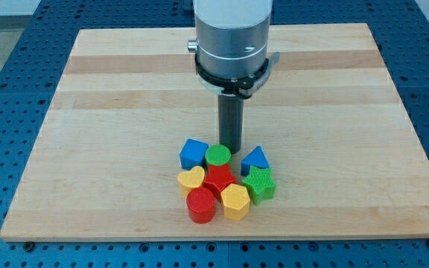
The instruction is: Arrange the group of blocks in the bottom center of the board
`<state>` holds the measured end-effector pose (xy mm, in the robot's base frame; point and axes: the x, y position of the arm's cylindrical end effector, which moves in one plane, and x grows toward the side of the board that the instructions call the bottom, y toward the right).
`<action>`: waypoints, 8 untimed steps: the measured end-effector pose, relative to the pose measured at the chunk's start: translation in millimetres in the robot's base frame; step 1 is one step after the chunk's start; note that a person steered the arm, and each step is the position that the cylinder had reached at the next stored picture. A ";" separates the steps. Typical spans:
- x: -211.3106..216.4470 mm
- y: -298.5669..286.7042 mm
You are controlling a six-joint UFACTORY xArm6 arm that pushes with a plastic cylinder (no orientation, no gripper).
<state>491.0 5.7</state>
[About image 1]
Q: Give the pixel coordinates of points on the yellow heart block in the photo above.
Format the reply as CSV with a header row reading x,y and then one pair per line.
x,y
190,179

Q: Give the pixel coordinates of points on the yellow hexagon block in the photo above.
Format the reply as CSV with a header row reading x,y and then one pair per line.
x,y
235,201

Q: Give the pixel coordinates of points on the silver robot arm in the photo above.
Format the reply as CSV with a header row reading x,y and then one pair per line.
x,y
231,36

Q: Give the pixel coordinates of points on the green cylinder block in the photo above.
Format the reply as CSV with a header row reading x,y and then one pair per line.
x,y
218,155

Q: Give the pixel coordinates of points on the red cylinder block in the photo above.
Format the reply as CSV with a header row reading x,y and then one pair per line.
x,y
201,205

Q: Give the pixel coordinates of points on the red star block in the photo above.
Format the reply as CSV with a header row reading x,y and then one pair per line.
x,y
219,178

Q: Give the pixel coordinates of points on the blue triangle block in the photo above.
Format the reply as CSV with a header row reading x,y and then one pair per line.
x,y
255,158

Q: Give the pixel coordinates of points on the wooden board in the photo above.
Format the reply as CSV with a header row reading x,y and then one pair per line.
x,y
346,160

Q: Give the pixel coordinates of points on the green star block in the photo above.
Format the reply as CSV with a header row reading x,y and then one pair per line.
x,y
260,184

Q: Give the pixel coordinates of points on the blue cube block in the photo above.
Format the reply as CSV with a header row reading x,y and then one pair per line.
x,y
193,154

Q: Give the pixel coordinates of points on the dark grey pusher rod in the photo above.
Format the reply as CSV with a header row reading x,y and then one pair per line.
x,y
230,120

